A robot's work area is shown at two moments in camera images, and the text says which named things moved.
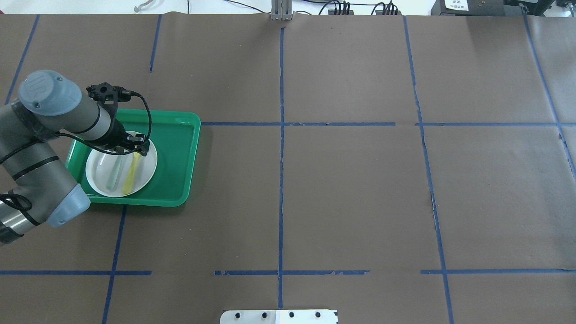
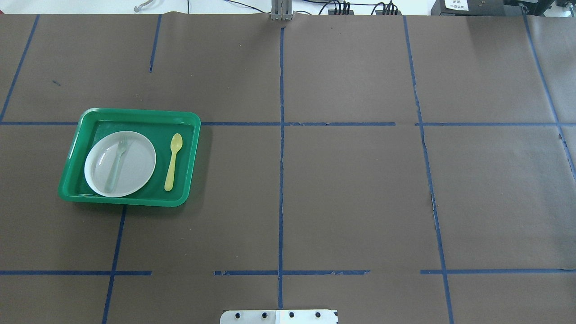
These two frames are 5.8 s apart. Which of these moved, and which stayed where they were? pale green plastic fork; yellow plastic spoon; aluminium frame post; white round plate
Moved: yellow plastic spoon
Stayed: aluminium frame post; pale green plastic fork; white round plate
